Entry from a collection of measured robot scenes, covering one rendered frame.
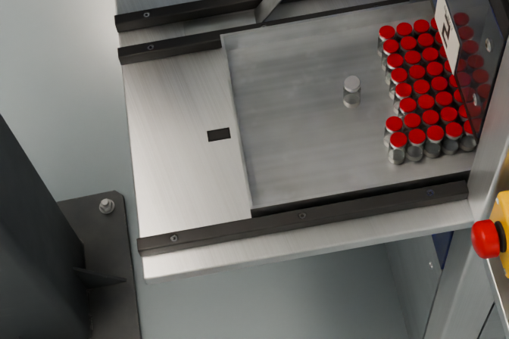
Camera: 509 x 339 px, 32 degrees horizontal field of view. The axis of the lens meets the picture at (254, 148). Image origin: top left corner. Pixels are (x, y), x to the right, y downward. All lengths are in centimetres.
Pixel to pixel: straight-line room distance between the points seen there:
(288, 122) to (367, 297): 90
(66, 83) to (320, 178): 132
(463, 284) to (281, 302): 79
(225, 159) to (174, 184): 7
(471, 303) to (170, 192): 48
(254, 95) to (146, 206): 20
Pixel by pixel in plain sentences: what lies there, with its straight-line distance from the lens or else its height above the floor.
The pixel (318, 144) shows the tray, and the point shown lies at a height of 88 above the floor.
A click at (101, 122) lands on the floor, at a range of 226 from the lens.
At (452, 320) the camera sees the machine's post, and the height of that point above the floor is 55.
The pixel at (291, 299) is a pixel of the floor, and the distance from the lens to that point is 199.
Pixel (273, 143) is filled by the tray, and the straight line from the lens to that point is 114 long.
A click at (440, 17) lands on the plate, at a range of 109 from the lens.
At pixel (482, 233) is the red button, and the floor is 101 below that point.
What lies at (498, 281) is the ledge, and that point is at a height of 88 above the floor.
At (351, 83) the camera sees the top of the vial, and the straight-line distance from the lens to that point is 113.
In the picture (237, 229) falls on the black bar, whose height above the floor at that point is 90.
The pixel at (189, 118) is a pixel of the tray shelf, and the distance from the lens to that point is 118.
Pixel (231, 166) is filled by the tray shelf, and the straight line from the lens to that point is 114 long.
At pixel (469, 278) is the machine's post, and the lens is 125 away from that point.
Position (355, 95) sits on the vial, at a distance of 114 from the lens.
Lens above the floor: 188
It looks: 61 degrees down
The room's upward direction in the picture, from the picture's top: 9 degrees counter-clockwise
